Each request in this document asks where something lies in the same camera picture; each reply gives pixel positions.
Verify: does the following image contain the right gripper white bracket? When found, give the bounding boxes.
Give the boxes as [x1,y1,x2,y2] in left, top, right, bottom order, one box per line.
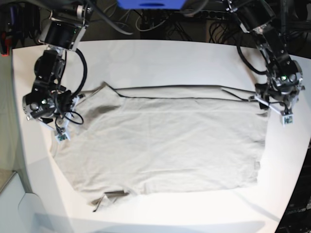
[26,93,85,142]

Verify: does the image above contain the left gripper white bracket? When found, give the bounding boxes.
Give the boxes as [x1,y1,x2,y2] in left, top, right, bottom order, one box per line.
[249,86,305,123]

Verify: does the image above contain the beige t-shirt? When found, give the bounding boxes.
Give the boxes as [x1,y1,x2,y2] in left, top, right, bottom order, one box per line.
[51,86,270,206]

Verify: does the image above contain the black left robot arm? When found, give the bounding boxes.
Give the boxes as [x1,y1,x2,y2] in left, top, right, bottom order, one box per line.
[224,0,304,126]

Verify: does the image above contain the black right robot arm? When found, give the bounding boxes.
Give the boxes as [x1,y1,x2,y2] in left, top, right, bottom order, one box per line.
[22,0,92,142]

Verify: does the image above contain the red black tool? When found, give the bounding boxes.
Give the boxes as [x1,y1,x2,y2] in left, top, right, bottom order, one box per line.
[0,31,12,56]

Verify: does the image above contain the black power strip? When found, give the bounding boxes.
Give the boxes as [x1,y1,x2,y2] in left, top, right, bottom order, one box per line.
[188,10,230,20]

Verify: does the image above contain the blue plastic box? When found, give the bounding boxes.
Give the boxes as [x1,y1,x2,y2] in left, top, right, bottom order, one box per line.
[117,0,186,10]

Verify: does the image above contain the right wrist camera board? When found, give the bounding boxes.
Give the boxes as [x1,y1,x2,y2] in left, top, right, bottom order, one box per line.
[55,132,70,143]

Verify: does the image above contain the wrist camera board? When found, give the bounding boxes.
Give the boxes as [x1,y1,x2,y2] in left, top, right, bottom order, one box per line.
[281,114,294,126]
[55,132,70,143]

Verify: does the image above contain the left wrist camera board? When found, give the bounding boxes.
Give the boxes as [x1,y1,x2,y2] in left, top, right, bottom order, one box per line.
[281,114,294,126]

